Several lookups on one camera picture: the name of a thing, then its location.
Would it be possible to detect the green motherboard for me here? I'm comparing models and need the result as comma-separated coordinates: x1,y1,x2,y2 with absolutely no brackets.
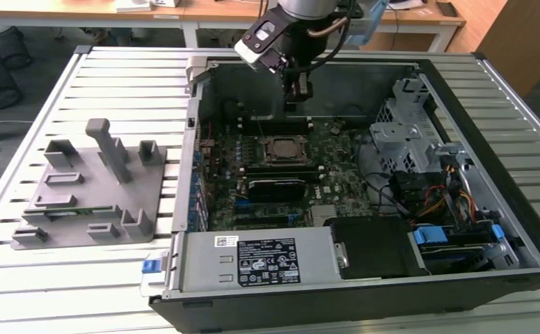
195,118,378,232

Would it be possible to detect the small black mesh bin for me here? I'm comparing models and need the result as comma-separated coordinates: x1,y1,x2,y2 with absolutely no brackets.
0,26,33,70

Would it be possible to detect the black open PC case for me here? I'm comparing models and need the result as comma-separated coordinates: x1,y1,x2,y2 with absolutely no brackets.
148,54,540,334

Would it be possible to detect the black expansion slot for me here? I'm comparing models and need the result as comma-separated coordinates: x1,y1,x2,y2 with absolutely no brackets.
235,215,310,229

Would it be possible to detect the blue disk carrier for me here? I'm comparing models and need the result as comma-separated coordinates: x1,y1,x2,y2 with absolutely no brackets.
411,225,450,248

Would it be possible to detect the wooden desk white frame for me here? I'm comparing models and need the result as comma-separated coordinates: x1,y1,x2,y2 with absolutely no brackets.
181,0,467,53
0,0,188,31

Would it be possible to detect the coloured wire bundle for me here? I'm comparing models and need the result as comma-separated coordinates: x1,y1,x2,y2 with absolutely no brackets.
418,165,478,223

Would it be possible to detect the CPU socket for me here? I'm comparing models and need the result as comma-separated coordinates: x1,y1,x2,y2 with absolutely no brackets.
262,134,310,164

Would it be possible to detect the silver chipset heatsink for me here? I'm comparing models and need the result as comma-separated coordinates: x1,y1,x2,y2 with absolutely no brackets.
310,205,340,226

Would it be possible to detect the grey power supply with label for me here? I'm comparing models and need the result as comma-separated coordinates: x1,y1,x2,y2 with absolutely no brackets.
167,228,350,292

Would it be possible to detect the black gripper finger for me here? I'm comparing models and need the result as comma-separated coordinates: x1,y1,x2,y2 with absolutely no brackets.
282,68,300,113
298,71,316,104

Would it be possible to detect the black RAM slot bank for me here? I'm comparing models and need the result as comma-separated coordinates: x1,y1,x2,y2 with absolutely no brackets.
238,116,314,137
244,165,322,182

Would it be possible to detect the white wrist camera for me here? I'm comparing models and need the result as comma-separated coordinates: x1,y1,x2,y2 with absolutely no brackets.
234,12,295,72

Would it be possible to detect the silver disk bay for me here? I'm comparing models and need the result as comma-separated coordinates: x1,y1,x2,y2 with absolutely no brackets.
407,222,524,276

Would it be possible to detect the grey plastic parts rack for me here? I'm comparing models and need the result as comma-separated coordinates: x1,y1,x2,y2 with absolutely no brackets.
9,118,169,251

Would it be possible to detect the wooden cabinet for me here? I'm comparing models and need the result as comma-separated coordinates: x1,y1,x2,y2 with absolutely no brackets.
446,0,540,102

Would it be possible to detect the black graphics card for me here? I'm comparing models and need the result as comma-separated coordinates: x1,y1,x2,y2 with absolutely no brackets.
246,177,307,203

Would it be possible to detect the green RAM stick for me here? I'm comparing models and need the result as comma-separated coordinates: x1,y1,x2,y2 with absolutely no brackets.
23,205,115,216

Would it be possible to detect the white box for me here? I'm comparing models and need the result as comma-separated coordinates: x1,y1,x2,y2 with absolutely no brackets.
115,0,155,14

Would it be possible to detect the silver perforated drive cage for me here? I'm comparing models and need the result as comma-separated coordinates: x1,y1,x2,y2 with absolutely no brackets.
370,78,466,175

